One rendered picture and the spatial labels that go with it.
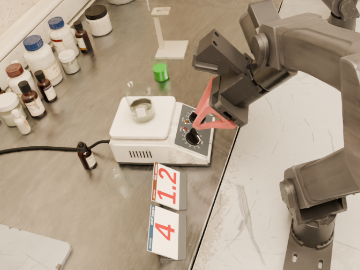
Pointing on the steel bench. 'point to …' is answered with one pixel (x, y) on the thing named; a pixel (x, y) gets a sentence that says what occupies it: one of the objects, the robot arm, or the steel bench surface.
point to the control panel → (180, 140)
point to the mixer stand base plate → (30, 250)
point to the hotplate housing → (158, 149)
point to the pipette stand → (170, 50)
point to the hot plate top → (162, 129)
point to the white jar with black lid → (98, 20)
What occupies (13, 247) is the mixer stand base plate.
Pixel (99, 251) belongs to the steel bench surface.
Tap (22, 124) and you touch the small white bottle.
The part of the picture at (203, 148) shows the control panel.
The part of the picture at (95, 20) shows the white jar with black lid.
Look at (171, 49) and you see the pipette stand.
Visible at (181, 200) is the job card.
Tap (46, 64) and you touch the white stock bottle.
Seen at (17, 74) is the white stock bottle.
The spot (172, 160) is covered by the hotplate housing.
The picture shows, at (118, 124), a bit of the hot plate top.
